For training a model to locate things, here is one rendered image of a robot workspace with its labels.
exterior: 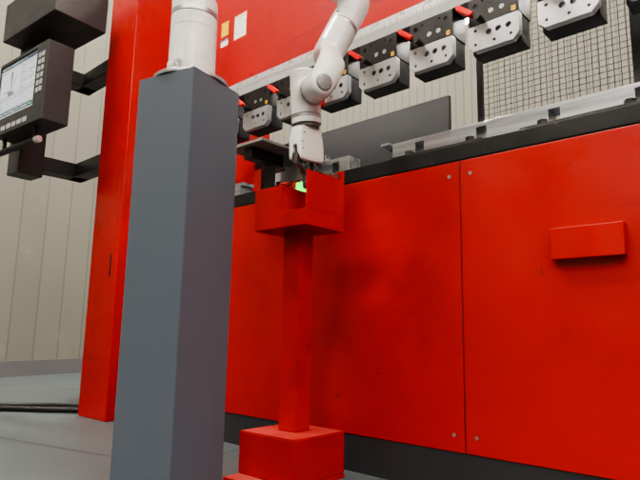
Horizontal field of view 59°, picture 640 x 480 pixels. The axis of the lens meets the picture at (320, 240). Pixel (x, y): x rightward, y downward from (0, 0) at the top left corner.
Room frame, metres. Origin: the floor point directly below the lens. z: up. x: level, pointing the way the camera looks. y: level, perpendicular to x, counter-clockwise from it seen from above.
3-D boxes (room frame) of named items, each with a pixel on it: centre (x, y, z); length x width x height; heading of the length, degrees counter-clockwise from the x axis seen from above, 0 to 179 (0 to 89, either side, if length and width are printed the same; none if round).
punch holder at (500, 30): (1.48, -0.50, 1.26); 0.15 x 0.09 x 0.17; 48
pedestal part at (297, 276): (1.57, 0.06, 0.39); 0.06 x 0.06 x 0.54; 49
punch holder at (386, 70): (1.75, -0.20, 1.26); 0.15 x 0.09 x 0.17; 48
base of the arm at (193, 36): (1.37, 0.34, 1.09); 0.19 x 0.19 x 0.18
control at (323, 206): (1.57, 0.06, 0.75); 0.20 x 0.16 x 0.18; 49
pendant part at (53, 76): (2.42, 1.32, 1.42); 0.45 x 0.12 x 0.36; 53
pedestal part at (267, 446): (1.55, 0.08, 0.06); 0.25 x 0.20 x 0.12; 139
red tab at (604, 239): (1.19, -0.58, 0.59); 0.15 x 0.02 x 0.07; 48
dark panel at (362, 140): (2.54, -0.10, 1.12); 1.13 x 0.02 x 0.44; 48
